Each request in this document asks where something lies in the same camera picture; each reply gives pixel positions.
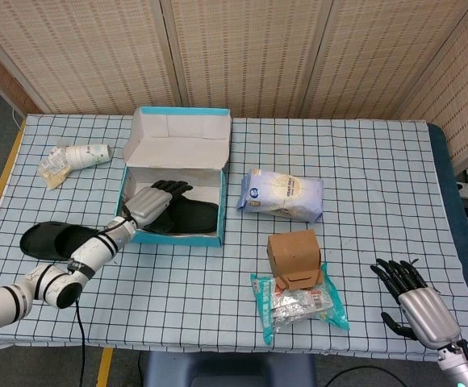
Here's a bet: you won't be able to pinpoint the black slipper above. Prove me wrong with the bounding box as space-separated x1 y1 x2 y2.
19 221 100 262
143 193 220 235

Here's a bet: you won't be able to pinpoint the white black checkered tablecloth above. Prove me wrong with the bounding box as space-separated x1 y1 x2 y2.
0 114 468 356

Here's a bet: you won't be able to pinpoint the teal clear plastic bag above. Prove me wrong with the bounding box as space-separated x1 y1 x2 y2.
250 262 351 345

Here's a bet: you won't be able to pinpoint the brown cardboard carton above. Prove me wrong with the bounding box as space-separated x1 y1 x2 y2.
267 229 324 291

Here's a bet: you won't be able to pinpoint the woven bamboo folding screen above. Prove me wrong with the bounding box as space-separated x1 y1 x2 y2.
0 0 468 175

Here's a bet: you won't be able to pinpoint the stacked white paper cups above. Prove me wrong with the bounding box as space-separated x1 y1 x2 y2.
65 144 112 169

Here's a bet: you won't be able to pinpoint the pale blue tissue pack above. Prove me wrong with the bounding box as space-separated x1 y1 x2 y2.
235 168 324 224

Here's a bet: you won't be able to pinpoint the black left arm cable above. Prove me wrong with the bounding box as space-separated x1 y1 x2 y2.
66 217 132 387

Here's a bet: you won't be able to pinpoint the blue chair seat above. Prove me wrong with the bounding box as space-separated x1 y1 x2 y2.
143 351 318 387

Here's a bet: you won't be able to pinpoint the teal cardboard shoe box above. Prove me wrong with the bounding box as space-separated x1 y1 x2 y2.
112 106 232 248

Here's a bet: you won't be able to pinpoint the clear bag with beige contents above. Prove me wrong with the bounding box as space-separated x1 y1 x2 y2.
38 147 73 190

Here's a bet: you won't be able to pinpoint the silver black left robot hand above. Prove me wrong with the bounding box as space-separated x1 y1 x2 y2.
121 180 194 233

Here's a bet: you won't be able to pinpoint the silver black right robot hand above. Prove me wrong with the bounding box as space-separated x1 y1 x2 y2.
370 258 462 350

